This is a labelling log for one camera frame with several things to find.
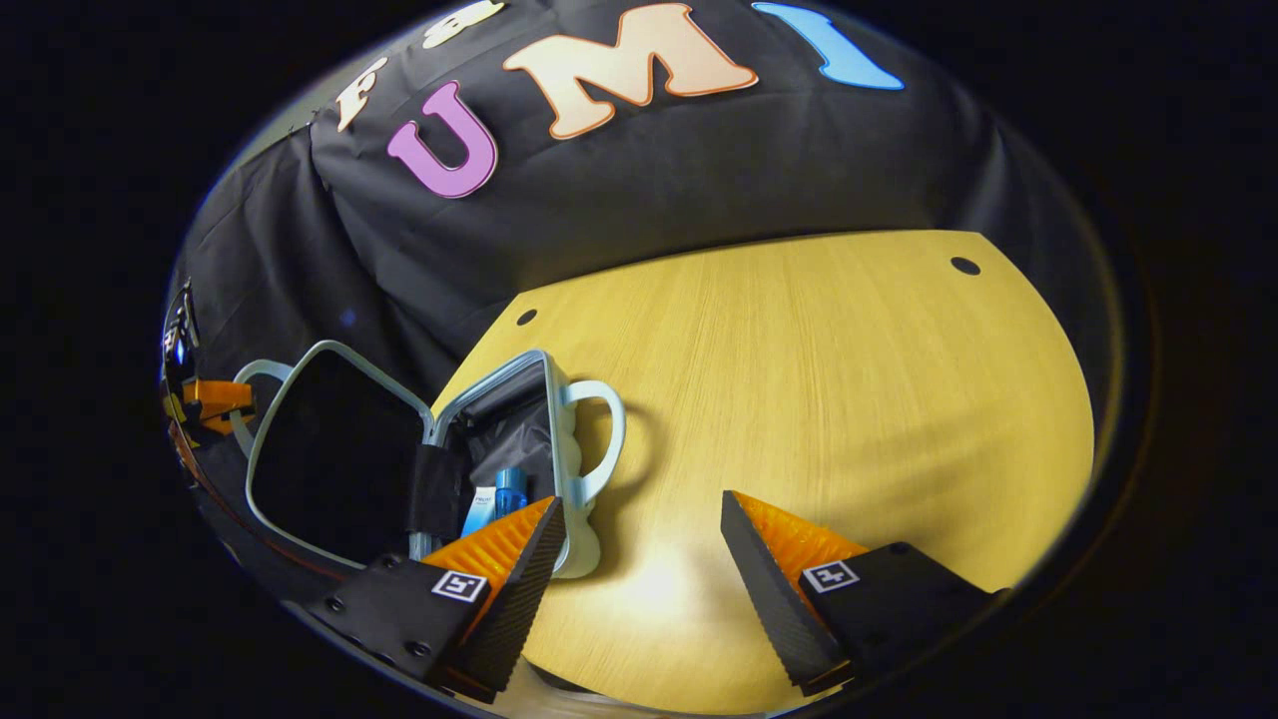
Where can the white skin care tube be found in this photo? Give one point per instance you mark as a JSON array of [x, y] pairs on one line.
[[479, 511]]

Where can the black backdrop cloth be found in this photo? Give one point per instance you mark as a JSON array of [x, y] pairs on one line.
[[699, 170]]

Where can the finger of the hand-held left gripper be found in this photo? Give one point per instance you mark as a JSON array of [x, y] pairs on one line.
[[215, 394]]

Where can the teal skin care bottle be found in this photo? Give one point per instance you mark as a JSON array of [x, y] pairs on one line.
[[510, 491]]

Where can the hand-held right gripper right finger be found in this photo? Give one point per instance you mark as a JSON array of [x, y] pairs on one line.
[[759, 579]]

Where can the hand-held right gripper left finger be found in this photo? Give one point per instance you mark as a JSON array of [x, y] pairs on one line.
[[529, 584]]

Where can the pale blue suitcase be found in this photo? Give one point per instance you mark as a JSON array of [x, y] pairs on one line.
[[329, 449]]

